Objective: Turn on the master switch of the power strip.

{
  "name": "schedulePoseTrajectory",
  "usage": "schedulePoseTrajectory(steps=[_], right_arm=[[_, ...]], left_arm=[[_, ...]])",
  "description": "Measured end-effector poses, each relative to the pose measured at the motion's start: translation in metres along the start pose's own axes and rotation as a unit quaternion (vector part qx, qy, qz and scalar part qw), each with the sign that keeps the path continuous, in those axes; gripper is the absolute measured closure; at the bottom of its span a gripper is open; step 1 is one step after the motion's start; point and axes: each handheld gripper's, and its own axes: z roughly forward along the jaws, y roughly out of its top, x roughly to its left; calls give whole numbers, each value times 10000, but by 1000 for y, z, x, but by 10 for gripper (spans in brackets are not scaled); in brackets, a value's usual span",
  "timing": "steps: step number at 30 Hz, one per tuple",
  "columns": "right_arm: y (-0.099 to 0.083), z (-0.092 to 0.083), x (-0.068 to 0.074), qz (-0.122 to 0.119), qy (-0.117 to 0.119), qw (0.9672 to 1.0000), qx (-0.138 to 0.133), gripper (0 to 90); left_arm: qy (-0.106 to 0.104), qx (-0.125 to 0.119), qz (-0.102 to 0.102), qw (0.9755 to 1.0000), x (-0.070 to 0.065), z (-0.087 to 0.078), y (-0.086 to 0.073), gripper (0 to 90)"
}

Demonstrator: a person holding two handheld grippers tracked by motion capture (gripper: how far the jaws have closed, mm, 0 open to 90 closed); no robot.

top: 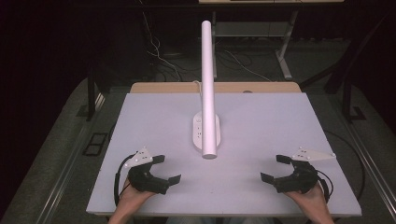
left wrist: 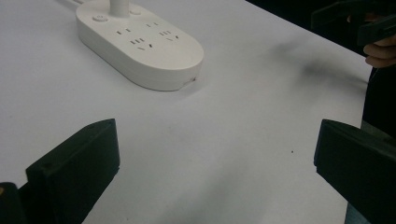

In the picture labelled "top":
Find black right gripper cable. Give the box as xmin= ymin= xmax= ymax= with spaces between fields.
xmin=315 ymin=169 xmax=334 ymax=203

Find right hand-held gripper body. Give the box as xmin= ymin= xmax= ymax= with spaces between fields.
xmin=273 ymin=146 xmax=337 ymax=195

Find aluminium floor rail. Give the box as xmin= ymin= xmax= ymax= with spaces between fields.
xmin=345 ymin=120 xmax=396 ymax=220
xmin=36 ymin=92 xmax=106 ymax=224

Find person's right hand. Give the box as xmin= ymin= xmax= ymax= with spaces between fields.
xmin=284 ymin=182 xmax=329 ymax=214

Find thin white floor cable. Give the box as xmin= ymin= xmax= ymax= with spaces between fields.
xmin=222 ymin=49 xmax=273 ymax=83
xmin=138 ymin=0 xmax=183 ymax=82

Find white desk lamp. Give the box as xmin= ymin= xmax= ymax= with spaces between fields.
xmin=191 ymin=20 xmax=221 ymax=160

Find grey metal desk frame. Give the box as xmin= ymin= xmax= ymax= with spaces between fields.
xmin=198 ymin=0 xmax=346 ymax=81

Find black floor socket frame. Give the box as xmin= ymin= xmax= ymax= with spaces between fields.
xmin=81 ymin=132 xmax=109 ymax=157

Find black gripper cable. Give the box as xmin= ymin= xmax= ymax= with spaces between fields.
xmin=315 ymin=169 xmax=334 ymax=203
xmin=113 ymin=153 xmax=138 ymax=207

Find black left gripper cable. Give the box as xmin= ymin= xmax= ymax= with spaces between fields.
xmin=113 ymin=153 xmax=138 ymax=207

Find black metal stand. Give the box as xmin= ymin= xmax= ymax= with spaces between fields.
xmin=323 ymin=18 xmax=390 ymax=123

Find wooden table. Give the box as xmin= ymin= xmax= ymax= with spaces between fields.
xmin=129 ymin=81 xmax=303 ymax=94

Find white lamp cable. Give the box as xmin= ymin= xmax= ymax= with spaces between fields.
xmin=192 ymin=79 xmax=204 ymax=98

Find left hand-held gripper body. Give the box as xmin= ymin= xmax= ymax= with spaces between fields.
xmin=123 ymin=147 xmax=171 ymax=196

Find long black floor cable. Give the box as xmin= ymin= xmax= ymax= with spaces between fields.
xmin=323 ymin=130 xmax=366 ymax=202

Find person's left hand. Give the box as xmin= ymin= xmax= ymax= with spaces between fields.
xmin=117 ymin=177 xmax=157 ymax=217

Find white table board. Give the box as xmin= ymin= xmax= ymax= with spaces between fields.
xmin=86 ymin=91 xmax=363 ymax=217

